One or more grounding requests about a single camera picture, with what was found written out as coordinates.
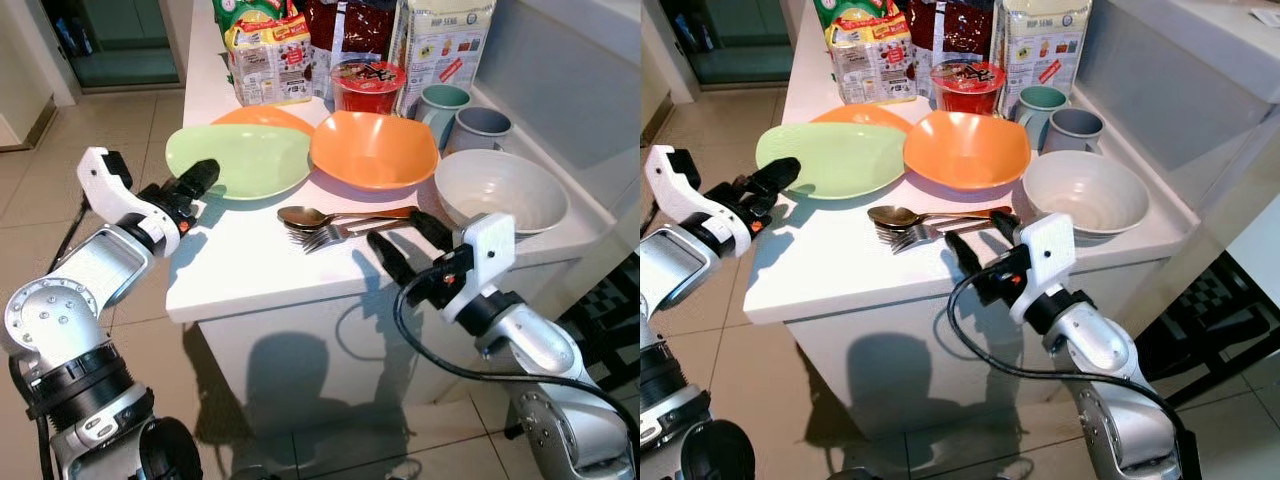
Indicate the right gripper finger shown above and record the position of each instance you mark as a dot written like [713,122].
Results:
[392,260]
[1006,228]
[965,256]
[432,230]

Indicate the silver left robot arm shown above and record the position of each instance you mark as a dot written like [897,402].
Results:
[668,265]
[85,270]

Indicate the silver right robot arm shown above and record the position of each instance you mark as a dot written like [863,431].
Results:
[1105,350]
[545,360]

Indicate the light green plate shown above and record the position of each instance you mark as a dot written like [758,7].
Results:
[835,160]
[240,162]

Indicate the metal fork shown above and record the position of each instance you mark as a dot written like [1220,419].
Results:
[322,243]
[305,233]
[895,233]
[910,242]

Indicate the white ceramic bowl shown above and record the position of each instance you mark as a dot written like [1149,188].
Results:
[1085,190]
[500,190]

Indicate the orange plate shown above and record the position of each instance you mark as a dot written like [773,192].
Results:
[265,115]
[865,114]

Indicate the orange bowl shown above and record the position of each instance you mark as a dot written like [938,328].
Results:
[968,150]
[375,150]

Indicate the white kitchen counter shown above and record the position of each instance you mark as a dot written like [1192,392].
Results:
[270,280]
[840,280]

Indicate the grey mug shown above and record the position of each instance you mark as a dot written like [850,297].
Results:
[482,132]
[1075,130]

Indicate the yellow and white food pack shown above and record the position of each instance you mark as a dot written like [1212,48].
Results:
[868,62]
[268,65]

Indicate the teal mug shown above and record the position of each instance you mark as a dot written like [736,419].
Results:
[440,105]
[1040,105]

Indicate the dark glass door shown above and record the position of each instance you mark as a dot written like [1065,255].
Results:
[740,40]
[125,40]

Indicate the red instant noodle cup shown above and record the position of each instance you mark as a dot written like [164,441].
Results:
[368,85]
[967,85]

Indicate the green snack pack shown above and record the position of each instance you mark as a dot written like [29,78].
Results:
[848,8]
[245,8]

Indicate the black patterned floor mat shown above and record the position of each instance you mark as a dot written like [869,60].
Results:
[1215,320]
[605,320]

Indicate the white cracker pack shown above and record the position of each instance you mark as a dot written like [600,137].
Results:
[1042,45]
[445,45]

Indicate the dark red food bag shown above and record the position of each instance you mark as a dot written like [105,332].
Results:
[350,25]
[952,25]

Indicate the black round robot body part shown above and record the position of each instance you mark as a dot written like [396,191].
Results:
[170,452]
[718,455]

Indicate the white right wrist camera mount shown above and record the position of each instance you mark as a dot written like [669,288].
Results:
[488,250]
[1045,255]

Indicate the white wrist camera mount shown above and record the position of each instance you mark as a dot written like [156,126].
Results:
[675,185]
[488,250]
[105,190]
[1045,255]

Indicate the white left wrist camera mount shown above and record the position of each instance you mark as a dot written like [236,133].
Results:
[675,185]
[105,190]

